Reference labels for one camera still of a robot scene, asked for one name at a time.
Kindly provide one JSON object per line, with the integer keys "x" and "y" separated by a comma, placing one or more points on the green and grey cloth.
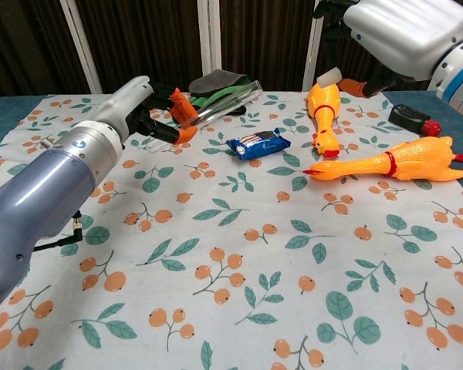
{"x": 216, "y": 83}

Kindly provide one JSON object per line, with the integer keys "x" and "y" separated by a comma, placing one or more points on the black and red device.
{"x": 407, "y": 115}

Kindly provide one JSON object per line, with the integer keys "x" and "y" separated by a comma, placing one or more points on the small yellow rubber chicken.
{"x": 324, "y": 112}

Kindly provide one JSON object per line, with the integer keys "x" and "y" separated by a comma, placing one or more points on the floral fruit-print tablecloth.
{"x": 231, "y": 270}

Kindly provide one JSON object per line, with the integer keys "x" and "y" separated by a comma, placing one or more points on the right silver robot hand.
{"x": 405, "y": 27}

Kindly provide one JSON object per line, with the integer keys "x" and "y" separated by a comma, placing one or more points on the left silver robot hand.
{"x": 127, "y": 100}

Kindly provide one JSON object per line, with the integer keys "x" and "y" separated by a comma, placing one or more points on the blue cookie packet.
{"x": 258, "y": 144}

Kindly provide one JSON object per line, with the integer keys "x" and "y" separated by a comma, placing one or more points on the small white stopper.
{"x": 329, "y": 78}

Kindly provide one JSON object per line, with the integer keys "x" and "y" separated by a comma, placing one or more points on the large yellow rubber chicken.
{"x": 409, "y": 160}

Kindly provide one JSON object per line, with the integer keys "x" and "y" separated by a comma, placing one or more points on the transparent glass test tube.
{"x": 224, "y": 106}

